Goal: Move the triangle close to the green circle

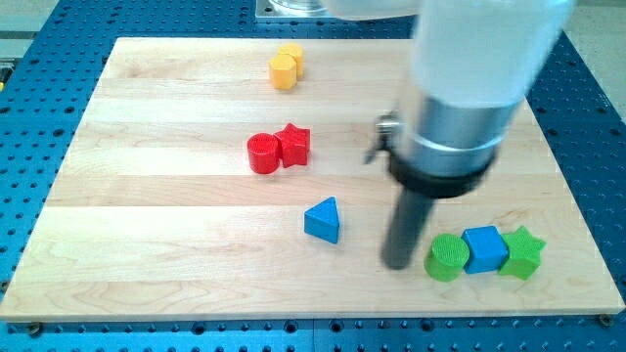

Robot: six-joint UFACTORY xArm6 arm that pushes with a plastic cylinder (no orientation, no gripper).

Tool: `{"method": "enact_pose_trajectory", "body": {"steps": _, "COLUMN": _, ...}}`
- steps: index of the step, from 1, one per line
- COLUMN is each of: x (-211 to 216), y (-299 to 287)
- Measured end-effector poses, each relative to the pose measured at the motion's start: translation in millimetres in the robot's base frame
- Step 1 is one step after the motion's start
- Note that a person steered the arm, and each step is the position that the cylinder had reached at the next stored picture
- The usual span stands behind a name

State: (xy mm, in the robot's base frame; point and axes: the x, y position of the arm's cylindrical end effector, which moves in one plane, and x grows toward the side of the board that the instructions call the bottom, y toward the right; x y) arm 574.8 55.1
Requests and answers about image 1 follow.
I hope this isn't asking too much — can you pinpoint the yellow hexagon block front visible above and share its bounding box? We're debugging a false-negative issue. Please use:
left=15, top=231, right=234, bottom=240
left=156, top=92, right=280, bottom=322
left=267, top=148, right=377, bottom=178
left=269, top=54, right=297, bottom=90

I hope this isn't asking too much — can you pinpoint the blue cube block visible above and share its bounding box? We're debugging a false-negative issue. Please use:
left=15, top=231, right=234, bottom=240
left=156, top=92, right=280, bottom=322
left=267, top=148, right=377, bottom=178
left=462, top=226, right=509, bottom=274

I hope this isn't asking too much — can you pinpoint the wooden board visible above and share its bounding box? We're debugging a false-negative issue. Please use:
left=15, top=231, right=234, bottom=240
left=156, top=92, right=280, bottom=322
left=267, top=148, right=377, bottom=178
left=1, top=38, right=624, bottom=323

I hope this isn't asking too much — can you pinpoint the red circle block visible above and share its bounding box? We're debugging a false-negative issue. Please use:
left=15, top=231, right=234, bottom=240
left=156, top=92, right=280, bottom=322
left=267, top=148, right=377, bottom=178
left=246, top=133, right=280, bottom=174

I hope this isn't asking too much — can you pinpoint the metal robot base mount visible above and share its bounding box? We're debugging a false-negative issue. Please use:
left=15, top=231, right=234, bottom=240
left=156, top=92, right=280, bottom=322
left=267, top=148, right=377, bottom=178
left=255, top=0, right=332, bottom=20

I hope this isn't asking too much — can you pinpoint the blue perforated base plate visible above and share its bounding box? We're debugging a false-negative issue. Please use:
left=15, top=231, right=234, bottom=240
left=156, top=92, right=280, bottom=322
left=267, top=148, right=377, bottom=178
left=1, top=0, right=625, bottom=351

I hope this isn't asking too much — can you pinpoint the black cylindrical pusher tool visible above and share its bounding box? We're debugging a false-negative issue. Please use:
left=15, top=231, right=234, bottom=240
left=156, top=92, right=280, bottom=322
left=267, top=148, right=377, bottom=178
left=380, top=188, right=435, bottom=270

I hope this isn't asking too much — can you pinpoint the red star block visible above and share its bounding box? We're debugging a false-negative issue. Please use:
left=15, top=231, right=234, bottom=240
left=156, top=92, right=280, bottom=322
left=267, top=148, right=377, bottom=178
left=274, top=123, right=311, bottom=168

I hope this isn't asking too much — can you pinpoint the yellow hexagon block rear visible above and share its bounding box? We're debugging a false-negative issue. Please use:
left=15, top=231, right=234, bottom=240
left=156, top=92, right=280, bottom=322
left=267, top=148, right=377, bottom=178
left=277, top=42, right=304, bottom=79

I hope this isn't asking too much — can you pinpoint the green circle block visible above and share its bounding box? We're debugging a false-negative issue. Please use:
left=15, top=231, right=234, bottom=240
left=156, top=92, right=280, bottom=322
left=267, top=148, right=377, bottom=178
left=425, top=234, right=470, bottom=283

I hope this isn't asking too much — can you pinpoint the blue triangle block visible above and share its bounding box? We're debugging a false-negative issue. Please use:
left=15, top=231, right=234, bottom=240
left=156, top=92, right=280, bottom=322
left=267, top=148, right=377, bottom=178
left=304, top=197, right=340, bottom=244

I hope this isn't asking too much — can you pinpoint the green star block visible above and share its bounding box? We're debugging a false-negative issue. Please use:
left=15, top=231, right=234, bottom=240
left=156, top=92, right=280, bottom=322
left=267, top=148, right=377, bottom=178
left=498, top=226, right=546, bottom=281

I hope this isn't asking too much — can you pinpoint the yellow hexagon block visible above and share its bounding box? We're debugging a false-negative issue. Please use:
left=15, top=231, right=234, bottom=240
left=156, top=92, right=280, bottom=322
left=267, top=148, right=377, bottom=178
left=269, top=54, right=297, bottom=90
left=277, top=42, right=304, bottom=79

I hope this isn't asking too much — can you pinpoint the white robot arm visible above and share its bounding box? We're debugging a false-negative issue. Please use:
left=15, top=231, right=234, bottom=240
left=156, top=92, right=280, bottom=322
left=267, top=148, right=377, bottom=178
left=323, top=0, right=574, bottom=198

